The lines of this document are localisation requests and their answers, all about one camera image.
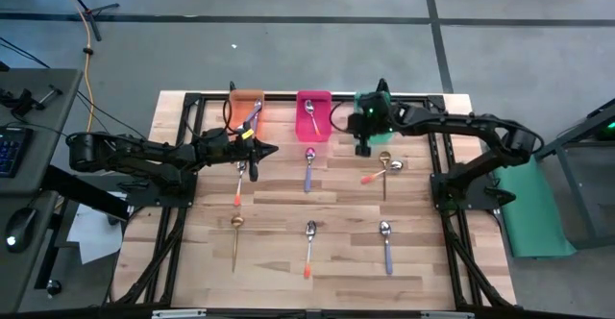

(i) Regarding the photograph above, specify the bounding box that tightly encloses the orange translucent plastic bin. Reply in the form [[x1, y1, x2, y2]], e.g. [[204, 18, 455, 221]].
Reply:
[[225, 88, 266, 142]]

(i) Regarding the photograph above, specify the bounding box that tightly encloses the dark grey desk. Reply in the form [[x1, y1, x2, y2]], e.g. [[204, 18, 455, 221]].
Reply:
[[0, 191, 63, 313]]

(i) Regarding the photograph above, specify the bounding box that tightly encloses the black metal table frame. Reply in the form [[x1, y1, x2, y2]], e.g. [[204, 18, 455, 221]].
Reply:
[[103, 90, 518, 319]]

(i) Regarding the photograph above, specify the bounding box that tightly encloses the aluminium extrusion bar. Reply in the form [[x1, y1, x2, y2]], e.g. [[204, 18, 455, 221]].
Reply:
[[421, 310, 476, 319], [152, 308, 208, 319]]

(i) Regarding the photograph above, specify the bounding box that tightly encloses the black computer mouse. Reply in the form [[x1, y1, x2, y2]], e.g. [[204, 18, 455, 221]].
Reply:
[[4, 207, 39, 255]]

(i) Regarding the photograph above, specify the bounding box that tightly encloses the pink translucent plastic bin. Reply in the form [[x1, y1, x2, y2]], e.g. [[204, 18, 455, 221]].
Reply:
[[294, 90, 333, 144]]

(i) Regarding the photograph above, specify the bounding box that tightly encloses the black computer keyboard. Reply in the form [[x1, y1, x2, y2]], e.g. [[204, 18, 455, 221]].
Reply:
[[0, 125, 31, 180]]

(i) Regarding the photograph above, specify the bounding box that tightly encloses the green translucent plastic bin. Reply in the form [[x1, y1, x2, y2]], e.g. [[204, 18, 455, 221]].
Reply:
[[354, 90, 395, 146]]

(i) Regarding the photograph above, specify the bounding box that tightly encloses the silver spoon purple handle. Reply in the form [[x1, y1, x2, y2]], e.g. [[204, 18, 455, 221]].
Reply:
[[378, 220, 394, 276], [303, 146, 317, 194], [236, 107, 263, 133], [247, 98, 264, 135]]

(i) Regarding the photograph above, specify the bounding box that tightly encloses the black desk crossbar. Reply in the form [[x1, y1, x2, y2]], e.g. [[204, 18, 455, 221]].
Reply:
[[40, 164, 132, 222]]

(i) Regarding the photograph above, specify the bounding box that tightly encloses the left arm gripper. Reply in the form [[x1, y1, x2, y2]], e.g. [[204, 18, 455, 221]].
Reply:
[[225, 121, 280, 183]]

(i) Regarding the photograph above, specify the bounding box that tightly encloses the grey metal cart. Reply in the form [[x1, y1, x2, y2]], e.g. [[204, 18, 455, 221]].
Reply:
[[531, 96, 615, 252]]

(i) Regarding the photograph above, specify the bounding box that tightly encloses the white paper sheet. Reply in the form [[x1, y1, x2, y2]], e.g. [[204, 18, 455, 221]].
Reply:
[[65, 203, 125, 266]]

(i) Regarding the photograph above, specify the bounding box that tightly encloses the black desk clamp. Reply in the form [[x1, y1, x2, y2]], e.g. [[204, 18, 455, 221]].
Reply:
[[0, 84, 63, 117]]

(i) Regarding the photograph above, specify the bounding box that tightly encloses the green floor mat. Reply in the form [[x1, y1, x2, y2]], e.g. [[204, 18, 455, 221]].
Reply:
[[489, 155, 577, 259]]

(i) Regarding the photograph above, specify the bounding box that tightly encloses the gold spoon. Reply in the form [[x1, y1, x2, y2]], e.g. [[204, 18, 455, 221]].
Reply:
[[379, 150, 392, 202], [229, 214, 245, 274]]

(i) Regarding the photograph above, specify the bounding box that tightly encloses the black tripod stand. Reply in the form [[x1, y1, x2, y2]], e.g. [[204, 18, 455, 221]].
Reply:
[[53, 0, 121, 42]]

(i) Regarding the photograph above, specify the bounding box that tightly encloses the yellow power cable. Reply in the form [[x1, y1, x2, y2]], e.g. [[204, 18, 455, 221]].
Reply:
[[76, 10, 96, 134]]

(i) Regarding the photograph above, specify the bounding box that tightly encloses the silver spoon red handle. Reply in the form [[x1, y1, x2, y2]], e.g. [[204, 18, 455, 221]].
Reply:
[[303, 220, 318, 281], [233, 159, 248, 208], [360, 159, 405, 185], [304, 99, 322, 136]]

